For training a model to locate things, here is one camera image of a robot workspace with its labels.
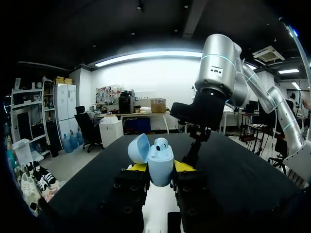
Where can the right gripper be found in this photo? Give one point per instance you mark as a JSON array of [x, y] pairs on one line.
[[204, 111]]

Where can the light blue earbud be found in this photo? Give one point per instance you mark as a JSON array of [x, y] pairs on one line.
[[161, 143]]

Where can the person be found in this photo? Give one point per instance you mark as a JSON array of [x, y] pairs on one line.
[[292, 98]]

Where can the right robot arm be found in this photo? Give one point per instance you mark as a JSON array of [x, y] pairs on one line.
[[218, 63]]

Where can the light blue earbud case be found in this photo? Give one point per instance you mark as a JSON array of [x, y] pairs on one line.
[[160, 167]]

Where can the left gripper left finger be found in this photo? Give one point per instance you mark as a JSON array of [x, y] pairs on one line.
[[131, 191]]

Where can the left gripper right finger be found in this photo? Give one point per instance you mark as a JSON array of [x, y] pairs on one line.
[[192, 194]]

